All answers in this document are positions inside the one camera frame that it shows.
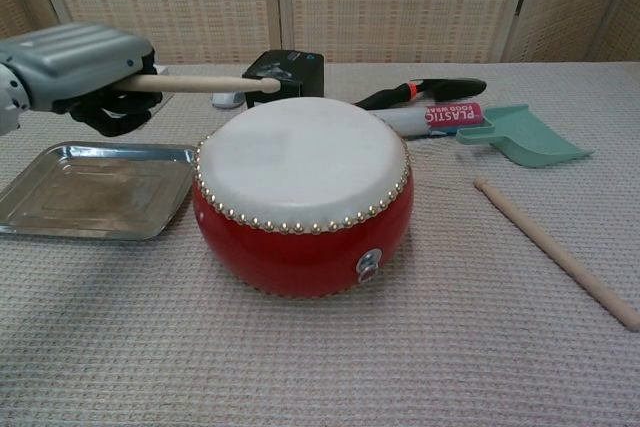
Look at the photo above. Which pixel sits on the beige woven tablecloth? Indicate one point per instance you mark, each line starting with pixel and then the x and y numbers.
pixel 320 357

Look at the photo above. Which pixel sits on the red drum with white skin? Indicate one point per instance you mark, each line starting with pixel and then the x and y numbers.
pixel 300 162

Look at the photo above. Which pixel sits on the teal plastic dustpan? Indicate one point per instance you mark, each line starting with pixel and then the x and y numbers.
pixel 530 139

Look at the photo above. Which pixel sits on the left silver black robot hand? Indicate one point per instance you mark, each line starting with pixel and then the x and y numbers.
pixel 75 62

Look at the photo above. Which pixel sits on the wooden drumstick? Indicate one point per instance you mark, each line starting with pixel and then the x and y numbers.
pixel 550 247
pixel 200 83

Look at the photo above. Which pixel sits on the white cardboard product box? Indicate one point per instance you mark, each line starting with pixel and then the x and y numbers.
pixel 162 70

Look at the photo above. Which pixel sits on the white grey computer mouse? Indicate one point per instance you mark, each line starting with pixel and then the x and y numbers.
pixel 225 101

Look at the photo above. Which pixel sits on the black cardboard product box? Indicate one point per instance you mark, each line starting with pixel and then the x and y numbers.
pixel 300 72

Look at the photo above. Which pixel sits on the bamboo folding screen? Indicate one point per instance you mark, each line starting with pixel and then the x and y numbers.
pixel 400 2

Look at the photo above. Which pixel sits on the rectangular metal tray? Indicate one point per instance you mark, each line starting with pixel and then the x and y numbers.
pixel 100 187

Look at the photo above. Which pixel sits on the plastic food wrap roll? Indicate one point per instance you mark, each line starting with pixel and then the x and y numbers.
pixel 450 115

